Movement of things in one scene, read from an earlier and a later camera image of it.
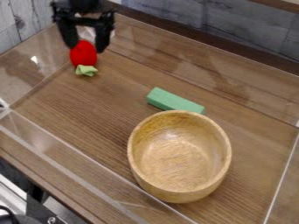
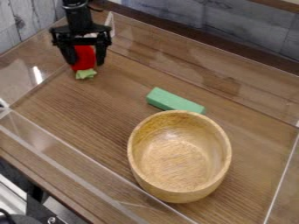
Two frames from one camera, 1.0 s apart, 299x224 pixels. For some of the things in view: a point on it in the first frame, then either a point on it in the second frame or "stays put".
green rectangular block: x=162 y=98 stays put
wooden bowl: x=179 y=152 stays put
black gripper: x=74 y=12 -> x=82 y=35
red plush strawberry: x=83 y=58 stays put
